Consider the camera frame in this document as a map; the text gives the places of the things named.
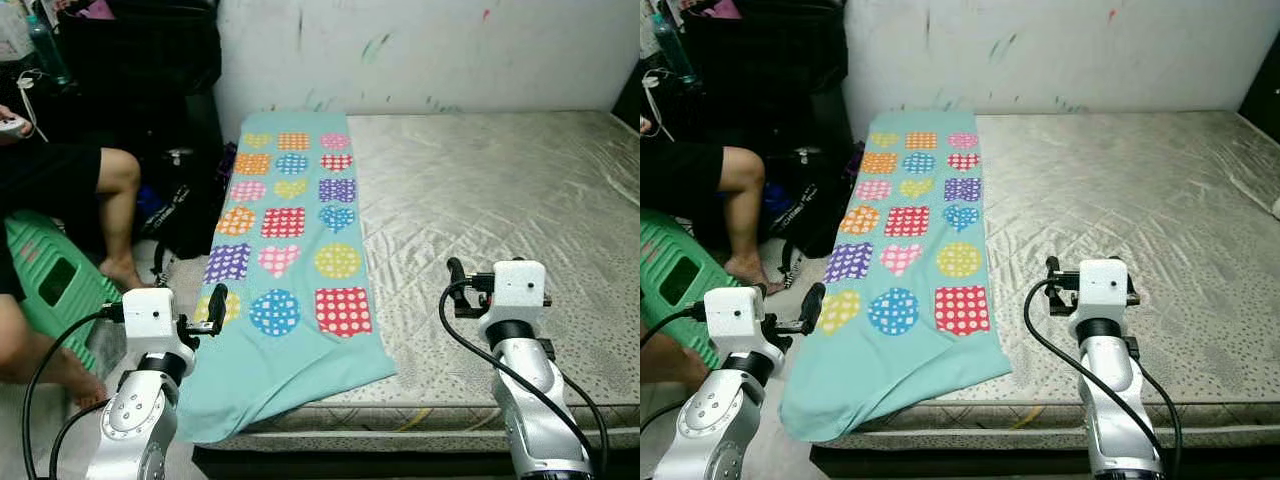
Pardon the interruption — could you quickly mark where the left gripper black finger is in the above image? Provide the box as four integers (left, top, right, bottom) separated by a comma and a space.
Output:
799, 282, 827, 337
205, 283, 230, 337

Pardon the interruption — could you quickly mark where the teal blanket with coloured shapes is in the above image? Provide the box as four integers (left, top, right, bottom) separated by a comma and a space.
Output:
174, 107, 399, 445
779, 107, 1014, 444

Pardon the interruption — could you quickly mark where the grey quilted mattress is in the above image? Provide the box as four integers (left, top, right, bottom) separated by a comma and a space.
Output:
195, 108, 641, 453
808, 108, 1280, 453

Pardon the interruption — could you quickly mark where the black backpack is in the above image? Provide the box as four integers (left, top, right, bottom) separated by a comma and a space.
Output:
138, 145, 233, 286
768, 145, 858, 281

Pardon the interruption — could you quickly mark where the green plastic stool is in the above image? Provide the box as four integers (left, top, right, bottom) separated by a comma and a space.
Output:
4, 209, 124, 373
640, 209, 743, 368

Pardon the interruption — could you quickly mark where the blue fabric bag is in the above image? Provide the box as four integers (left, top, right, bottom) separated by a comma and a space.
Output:
138, 185, 169, 226
762, 182, 793, 223

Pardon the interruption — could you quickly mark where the person in black shorts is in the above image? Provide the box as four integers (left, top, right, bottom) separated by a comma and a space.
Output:
640, 113, 769, 389
0, 100, 143, 413

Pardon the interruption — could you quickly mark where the dark bed base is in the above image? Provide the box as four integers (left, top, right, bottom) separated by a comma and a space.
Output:
188, 445, 641, 480
808, 443, 1280, 480

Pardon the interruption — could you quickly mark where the black tufted headboard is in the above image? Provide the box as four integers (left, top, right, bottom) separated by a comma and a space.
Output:
1237, 58, 1280, 143

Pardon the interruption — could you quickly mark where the teal plastic bottle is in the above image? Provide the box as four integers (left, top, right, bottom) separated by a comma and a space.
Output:
650, 8, 698, 88
27, 13, 73, 88

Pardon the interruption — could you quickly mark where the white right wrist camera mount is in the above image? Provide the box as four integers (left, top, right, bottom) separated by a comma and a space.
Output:
489, 259, 549, 328
1074, 257, 1132, 328

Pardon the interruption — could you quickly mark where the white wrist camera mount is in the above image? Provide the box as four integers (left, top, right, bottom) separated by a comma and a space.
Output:
119, 287, 180, 358
489, 259, 549, 328
702, 285, 767, 358
1074, 257, 1132, 328

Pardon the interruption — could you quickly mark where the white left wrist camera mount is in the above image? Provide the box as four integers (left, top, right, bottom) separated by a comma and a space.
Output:
702, 285, 767, 358
119, 287, 180, 358

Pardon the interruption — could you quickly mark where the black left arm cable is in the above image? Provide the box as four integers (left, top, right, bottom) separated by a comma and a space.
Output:
640, 306, 710, 480
21, 308, 127, 480

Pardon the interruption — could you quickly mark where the thin white cable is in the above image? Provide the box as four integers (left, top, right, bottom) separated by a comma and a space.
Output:
643, 68, 678, 143
17, 68, 51, 143

